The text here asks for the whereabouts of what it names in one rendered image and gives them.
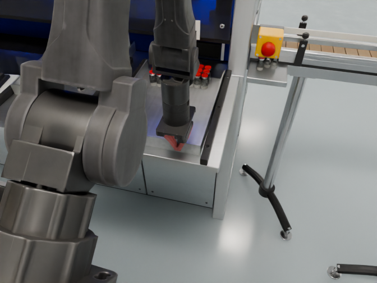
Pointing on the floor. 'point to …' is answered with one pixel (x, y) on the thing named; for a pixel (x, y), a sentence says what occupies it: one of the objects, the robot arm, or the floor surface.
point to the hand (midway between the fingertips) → (177, 147)
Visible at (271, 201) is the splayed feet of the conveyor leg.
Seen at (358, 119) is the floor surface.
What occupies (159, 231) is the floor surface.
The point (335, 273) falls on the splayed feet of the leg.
